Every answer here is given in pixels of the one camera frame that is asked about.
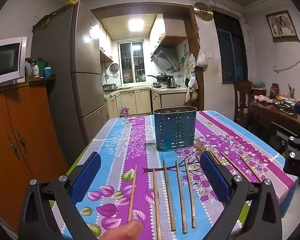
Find floral striped tablecloth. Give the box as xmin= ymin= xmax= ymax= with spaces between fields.
xmin=76 ymin=111 xmax=297 ymax=239

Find ceiling light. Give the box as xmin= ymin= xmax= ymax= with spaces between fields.
xmin=128 ymin=18 xmax=145 ymax=32

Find blue lidded jar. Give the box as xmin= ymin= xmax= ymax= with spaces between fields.
xmin=43 ymin=67 xmax=51 ymax=78

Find golden round wall plate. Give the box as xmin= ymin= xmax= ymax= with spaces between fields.
xmin=193 ymin=2 xmax=213 ymax=22

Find green box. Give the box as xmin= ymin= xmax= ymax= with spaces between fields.
xmin=36 ymin=61 xmax=47 ymax=77

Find framed elephant picture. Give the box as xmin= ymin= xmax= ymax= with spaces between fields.
xmin=265 ymin=10 xmax=298 ymax=41

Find person's left hand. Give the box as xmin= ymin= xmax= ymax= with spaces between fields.
xmin=100 ymin=220 xmax=144 ymax=240

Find white plastic bag hanging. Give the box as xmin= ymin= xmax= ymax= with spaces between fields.
xmin=196 ymin=49 xmax=208 ymax=68

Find range hood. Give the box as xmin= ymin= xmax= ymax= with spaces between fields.
xmin=151 ymin=46 xmax=180 ymax=73

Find black wok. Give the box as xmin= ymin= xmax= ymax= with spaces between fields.
xmin=148 ymin=73 xmax=173 ymax=82

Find kitchen base cabinets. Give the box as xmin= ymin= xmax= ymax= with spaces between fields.
xmin=104 ymin=86 xmax=187 ymax=119

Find pink cloth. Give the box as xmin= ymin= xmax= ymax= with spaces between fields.
xmin=254 ymin=95 xmax=273 ymax=104

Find white microwave oven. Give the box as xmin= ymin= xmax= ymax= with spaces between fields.
xmin=0 ymin=36 xmax=27 ymax=84

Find electric kettle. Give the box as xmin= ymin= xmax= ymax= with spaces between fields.
xmin=167 ymin=76 xmax=177 ymax=88

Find dark blue window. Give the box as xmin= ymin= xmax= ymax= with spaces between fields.
xmin=213 ymin=10 xmax=248 ymax=84

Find kitchen window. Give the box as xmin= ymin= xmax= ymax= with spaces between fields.
xmin=119 ymin=41 xmax=146 ymax=84

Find dark wooden side table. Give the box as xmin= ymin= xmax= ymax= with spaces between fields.
xmin=247 ymin=99 xmax=300 ymax=154

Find white medicine bottle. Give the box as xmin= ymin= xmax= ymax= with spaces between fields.
xmin=32 ymin=64 xmax=40 ymax=78

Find grey three-door refrigerator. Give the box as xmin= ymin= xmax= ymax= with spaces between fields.
xmin=31 ymin=1 xmax=108 ymax=164

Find wooden dining chair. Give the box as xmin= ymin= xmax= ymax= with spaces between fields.
xmin=234 ymin=81 xmax=252 ymax=128

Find orange wooden cabinet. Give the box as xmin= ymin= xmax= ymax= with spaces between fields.
xmin=0 ymin=77 xmax=69 ymax=231

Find blue perforated utensil holder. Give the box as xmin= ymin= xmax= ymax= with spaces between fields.
xmin=153 ymin=106 xmax=197 ymax=152

